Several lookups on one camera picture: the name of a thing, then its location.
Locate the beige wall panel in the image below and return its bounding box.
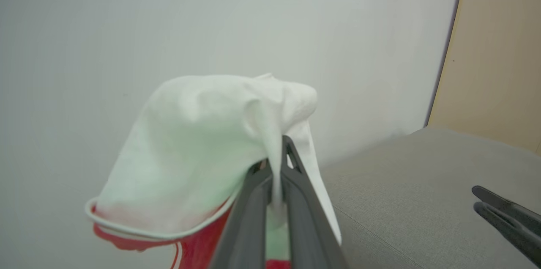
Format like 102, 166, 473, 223
424, 0, 541, 155

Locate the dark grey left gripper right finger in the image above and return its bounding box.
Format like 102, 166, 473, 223
281, 135, 348, 269

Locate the grey fabric sofa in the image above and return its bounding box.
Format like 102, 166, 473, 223
319, 127, 541, 269

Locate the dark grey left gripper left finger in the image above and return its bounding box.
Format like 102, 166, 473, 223
209, 160, 273, 269

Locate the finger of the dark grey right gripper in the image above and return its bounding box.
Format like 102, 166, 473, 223
473, 201, 541, 267
472, 185, 541, 224

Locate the white and red garment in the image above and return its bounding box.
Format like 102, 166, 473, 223
85, 73, 342, 269

